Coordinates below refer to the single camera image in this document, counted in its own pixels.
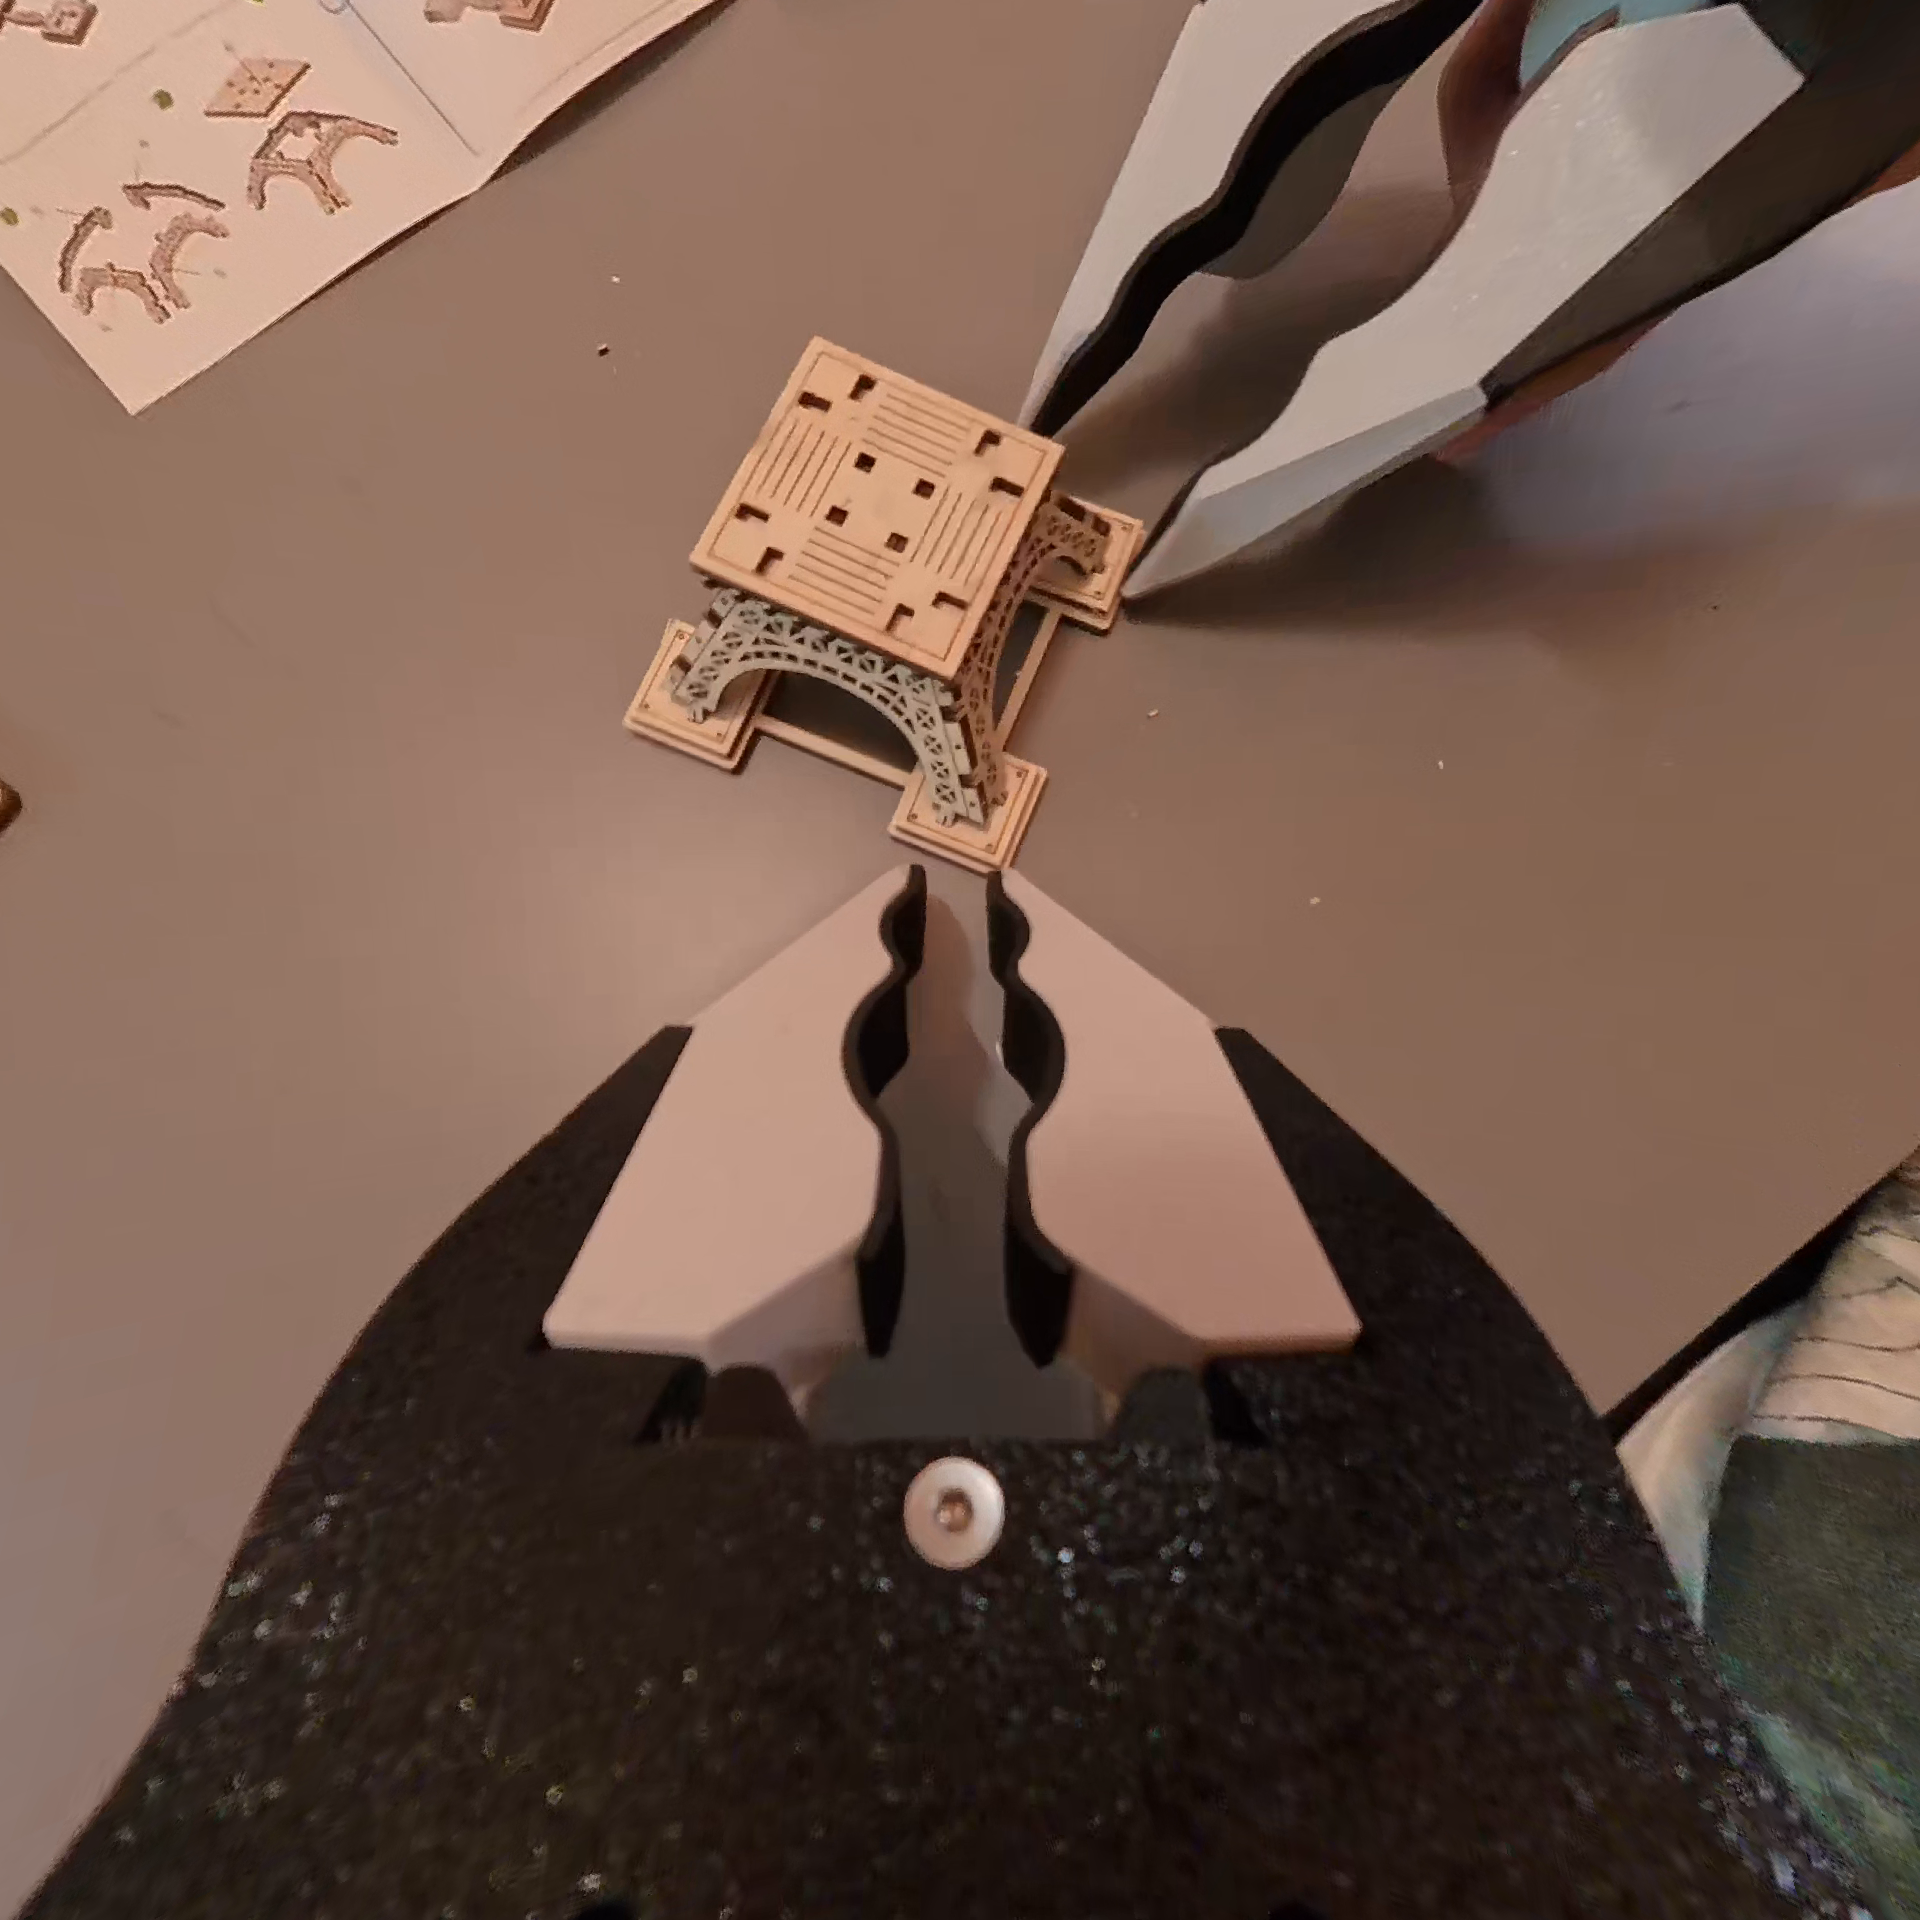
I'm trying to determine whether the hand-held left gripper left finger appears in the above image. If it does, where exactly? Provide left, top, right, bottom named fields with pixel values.
left=541, top=861, right=931, bottom=1427

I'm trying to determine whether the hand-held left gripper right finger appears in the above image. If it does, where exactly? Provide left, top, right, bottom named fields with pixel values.
left=985, top=866, right=1365, bottom=1419

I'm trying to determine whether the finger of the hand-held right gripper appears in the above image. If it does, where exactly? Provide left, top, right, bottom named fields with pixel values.
left=1018, top=0, right=1479, bottom=439
left=1124, top=0, right=1810, bottom=602

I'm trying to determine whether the paper instruction sheet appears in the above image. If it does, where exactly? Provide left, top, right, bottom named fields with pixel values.
left=0, top=0, right=738, bottom=418

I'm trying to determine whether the wooden tower model base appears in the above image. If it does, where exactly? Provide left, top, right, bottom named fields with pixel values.
left=621, top=336, right=1144, bottom=873

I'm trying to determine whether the white cloth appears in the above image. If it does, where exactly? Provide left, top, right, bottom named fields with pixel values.
left=1612, top=1146, right=1920, bottom=1920

